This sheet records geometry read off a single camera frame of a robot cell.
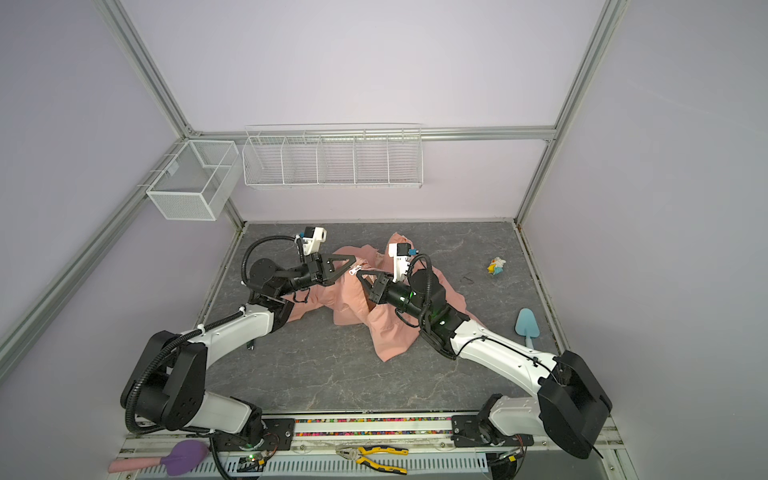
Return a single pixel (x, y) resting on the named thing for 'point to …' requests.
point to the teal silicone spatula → (527, 326)
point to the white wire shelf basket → (333, 155)
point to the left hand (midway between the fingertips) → (355, 266)
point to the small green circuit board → (250, 463)
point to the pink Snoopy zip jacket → (350, 300)
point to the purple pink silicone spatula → (180, 459)
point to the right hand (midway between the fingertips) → (355, 278)
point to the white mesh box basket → (197, 182)
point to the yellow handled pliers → (358, 454)
